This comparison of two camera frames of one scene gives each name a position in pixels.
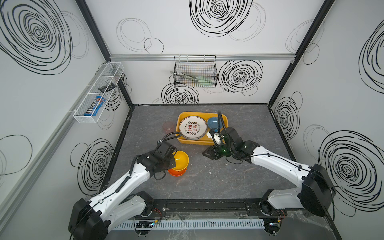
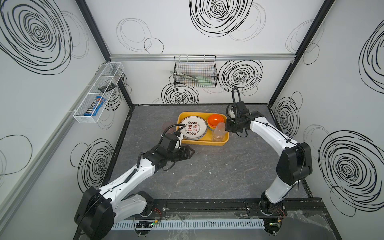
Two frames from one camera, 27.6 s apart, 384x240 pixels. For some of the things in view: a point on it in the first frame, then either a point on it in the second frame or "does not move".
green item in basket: [205, 81] does not move
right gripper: [219, 150] → [231, 126]
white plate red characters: [193, 127] does not move
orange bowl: [175, 173] → [214, 119]
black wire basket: [195, 71] does not move
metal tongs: [192, 77] does not move
